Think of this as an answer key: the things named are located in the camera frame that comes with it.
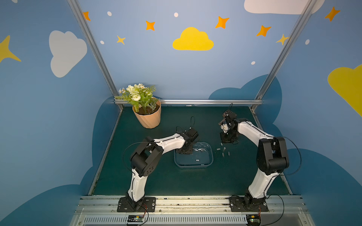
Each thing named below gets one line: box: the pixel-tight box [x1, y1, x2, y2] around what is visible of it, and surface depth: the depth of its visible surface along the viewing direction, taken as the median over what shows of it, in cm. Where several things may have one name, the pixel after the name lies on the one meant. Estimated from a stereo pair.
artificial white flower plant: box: [114, 83, 159, 115], surface depth 87 cm
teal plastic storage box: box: [173, 142, 214, 169], surface depth 93 cm
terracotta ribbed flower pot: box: [131, 96, 162, 130], surface depth 98 cm
